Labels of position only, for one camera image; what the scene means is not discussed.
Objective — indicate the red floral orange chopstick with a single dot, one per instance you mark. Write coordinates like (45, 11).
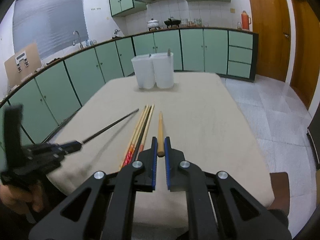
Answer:
(130, 153)

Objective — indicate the black wok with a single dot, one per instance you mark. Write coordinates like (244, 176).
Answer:
(172, 23)

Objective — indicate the green lower kitchen cabinets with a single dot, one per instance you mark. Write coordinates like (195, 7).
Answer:
(52, 96)

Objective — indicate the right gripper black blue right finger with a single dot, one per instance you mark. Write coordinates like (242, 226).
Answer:
(218, 206)

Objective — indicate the plain wooden chopstick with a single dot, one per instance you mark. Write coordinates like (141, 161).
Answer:
(160, 138)

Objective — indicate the black chopstick gold band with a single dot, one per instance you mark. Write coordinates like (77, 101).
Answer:
(108, 127)

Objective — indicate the person's left hand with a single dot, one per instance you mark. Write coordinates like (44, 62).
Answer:
(22, 201)

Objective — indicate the brown chair back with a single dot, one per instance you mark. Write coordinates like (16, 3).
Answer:
(281, 189)

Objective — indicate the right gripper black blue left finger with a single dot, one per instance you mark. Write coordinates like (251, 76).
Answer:
(101, 207)

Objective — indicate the right white holder cup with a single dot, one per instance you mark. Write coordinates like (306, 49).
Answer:
(163, 65)

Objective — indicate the green drawer unit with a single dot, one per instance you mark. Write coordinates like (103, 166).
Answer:
(242, 55)

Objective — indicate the white cooking pot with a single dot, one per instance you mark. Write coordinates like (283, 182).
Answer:
(153, 25)

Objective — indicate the white holder cup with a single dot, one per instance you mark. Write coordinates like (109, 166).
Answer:
(163, 65)
(144, 71)

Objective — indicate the orange thermos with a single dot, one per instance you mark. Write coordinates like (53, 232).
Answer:
(246, 21)

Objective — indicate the wooden door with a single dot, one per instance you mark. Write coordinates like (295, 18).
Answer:
(288, 45)

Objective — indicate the grey window blind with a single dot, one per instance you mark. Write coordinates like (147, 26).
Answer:
(48, 23)

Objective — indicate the chrome sink faucet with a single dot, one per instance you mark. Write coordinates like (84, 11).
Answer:
(77, 39)

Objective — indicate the glass jars on counter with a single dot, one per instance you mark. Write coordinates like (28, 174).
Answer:
(197, 22)

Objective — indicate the cardboard box with print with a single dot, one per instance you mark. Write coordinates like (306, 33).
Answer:
(23, 64)

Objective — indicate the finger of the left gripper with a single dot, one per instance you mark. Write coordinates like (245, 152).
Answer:
(72, 146)

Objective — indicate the red striped wooden chopstick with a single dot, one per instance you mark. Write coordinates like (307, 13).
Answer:
(141, 147)

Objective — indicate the left white holder cup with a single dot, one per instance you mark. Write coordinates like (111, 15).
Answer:
(144, 71)

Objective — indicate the orange red patterned chopstick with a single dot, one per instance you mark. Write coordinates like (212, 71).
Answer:
(133, 134)

